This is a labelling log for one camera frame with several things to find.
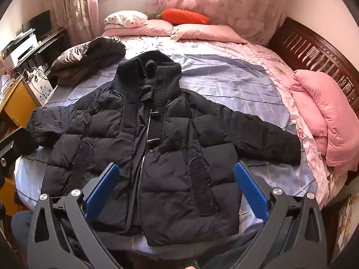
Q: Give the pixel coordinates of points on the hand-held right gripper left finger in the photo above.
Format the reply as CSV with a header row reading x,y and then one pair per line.
x,y
102,187

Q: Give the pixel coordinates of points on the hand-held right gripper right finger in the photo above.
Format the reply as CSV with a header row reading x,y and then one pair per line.
x,y
251,190

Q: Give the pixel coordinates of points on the black puffer jacket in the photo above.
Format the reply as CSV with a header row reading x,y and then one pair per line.
x,y
174,145

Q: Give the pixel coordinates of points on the yellow wooden cabinet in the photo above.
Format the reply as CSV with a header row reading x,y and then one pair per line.
x,y
16,106

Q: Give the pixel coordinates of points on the person's right leg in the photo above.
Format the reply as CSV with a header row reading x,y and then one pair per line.
x,y
224,255

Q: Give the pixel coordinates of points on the person's leg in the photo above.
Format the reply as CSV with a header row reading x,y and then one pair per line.
x,y
21,229
224,255

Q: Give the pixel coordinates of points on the white floral side cabinet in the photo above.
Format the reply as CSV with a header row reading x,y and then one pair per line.
x,y
42,88

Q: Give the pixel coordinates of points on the person's left leg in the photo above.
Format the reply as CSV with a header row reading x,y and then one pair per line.
x,y
21,229

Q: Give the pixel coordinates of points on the colourful printed box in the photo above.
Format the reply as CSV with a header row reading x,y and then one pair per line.
x,y
346,224

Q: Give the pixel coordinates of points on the white printer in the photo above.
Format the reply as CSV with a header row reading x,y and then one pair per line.
x,y
19,46

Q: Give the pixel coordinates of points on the pink quilt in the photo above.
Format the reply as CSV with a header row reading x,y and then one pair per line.
x,y
325,112

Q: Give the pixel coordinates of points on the black desk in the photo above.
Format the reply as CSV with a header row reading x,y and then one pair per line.
x,y
50,44

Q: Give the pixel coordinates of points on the plaid bed sheet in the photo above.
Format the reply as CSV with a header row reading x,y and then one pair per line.
x,y
230,72

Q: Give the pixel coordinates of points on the folded brown jacket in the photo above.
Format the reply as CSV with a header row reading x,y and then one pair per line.
x,y
89,58

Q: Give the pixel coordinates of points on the black monitor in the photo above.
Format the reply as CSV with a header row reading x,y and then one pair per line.
x,y
40,22

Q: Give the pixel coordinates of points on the dark wooden headboard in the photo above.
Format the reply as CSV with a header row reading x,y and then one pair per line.
x,y
308,44

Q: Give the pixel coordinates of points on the pink pillow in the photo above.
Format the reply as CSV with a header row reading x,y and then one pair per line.
x,y
207,32
140,28

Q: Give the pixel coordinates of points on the white floral pillow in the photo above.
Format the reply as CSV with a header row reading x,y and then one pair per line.
x,y
126,18

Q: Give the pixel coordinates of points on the pink floral curtain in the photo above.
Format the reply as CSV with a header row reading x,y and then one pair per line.
x,y
246,8

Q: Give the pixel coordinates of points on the orange carrot plush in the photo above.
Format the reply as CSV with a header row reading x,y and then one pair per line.
x,y
185,16

